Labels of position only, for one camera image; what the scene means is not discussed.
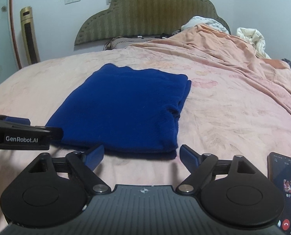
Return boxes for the blue beaded sweater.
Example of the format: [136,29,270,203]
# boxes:
[47,63,191,159]

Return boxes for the dark clothes on pillow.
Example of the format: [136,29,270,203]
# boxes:
[158,29,181,39]

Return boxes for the smartphone with video call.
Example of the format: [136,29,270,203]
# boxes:
[267,152,291,234]

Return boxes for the pink bed sheet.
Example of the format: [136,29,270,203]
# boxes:
[0,46,291,233]

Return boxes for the gold tower air conditioner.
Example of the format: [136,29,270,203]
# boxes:
[20,6,40,65]

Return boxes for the brown striped pillow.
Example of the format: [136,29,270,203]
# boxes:
[103,36,162,50]

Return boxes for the peach blanket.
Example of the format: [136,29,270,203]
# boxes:
[135,24,291,114]

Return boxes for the cream crumpled blanket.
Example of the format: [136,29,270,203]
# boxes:
[236,28,271,59]

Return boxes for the white quilt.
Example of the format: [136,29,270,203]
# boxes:
[181,16,229,34]

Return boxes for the olive padded headboard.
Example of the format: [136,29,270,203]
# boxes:
[75,0,230,45]

